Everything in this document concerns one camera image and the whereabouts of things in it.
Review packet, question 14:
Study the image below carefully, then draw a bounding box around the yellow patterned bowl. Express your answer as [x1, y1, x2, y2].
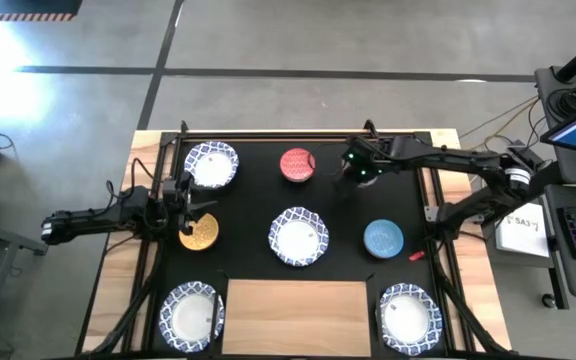
[178, 212, 220, 252]

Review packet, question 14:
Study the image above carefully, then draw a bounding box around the white paper sheet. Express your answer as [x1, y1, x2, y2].
[495, 202, 552, 259]

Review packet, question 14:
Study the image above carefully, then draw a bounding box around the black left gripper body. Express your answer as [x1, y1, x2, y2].
[161, 172, 196, 233]

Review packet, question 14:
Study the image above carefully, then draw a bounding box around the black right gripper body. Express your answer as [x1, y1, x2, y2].
[342, 137, 394, 181]

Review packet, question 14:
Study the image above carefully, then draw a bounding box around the black hazard striped mat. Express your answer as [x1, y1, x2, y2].
[0, 0, 83, 22]

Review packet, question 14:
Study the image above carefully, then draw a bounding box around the coiled black cable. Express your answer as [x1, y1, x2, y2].
[547, 87, 576, 119]

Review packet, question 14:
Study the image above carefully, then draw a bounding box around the blue white patterned paper bowl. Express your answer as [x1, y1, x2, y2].
[267, 206, 330, 268]
[183, 140, 240, 190]
[378, 282, 444, 357]
[157, 280, 227, 354]

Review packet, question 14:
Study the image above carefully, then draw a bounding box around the black power strip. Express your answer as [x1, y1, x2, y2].
[507, 142, 547, 166]

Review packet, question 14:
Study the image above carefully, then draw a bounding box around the red patterned bowl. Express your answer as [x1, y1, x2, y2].
[279, 147, 317, 184]

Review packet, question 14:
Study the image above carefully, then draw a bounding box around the black table mat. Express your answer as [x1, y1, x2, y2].
[150, 139, 449, 357]

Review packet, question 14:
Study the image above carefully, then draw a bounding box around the yellow cable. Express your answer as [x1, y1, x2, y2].
[460, 94, 542, 151]

